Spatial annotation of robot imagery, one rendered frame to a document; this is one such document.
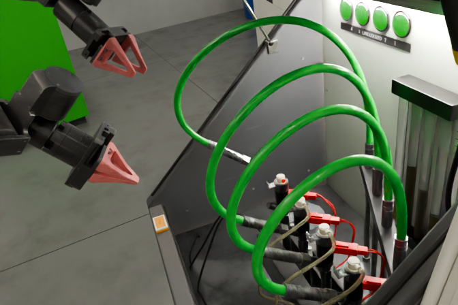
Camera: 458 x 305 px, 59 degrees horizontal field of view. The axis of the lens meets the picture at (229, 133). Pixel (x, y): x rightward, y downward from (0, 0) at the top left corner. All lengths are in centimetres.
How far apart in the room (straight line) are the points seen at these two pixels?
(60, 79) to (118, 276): 182
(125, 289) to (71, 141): 168
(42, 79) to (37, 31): 329
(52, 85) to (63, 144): 10
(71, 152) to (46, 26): 328
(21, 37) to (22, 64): 23
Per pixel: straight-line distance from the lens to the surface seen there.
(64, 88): 62
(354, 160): 51
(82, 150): 66
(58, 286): 247
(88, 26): 85
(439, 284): 53
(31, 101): 63
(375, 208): 80
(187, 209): 115
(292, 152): 118
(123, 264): 242
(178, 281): 91
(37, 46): 392
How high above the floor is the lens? 161
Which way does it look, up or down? 28 degrees down
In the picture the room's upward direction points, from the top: 9 degrees counter-clockwise
